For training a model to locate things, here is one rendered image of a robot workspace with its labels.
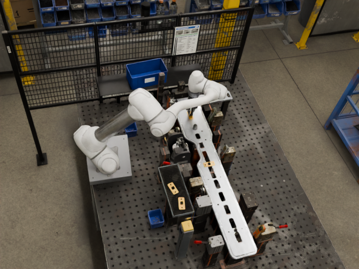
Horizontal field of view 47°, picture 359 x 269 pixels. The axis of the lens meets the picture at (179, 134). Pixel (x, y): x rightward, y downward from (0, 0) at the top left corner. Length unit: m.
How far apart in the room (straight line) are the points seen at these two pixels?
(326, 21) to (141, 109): 3.78
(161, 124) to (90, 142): 0.59
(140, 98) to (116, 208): 0.99
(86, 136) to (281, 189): 1.57
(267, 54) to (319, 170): 1.81
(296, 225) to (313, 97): 2.30
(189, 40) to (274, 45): 2.46
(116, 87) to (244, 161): 1.21
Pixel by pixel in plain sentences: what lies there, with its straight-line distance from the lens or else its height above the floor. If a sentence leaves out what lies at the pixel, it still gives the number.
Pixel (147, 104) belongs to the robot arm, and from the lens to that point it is 2.45.
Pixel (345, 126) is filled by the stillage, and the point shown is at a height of 0.16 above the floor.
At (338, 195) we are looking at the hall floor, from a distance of 4.45.
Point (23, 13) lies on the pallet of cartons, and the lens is 5.51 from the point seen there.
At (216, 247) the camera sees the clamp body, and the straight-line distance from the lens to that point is 2.66.
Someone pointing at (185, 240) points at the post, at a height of 1.00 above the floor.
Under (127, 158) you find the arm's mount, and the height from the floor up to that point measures 0.85.
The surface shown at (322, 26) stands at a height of 0.29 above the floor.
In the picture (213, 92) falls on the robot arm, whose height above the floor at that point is 1.42.
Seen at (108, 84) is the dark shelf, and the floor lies 1.03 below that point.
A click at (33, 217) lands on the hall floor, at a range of 3.95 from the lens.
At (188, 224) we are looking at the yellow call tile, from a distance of 2.55.
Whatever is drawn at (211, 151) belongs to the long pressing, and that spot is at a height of 1.00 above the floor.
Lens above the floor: 3.45
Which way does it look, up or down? 52 degrees down
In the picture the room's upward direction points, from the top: 9 degrees clockwise
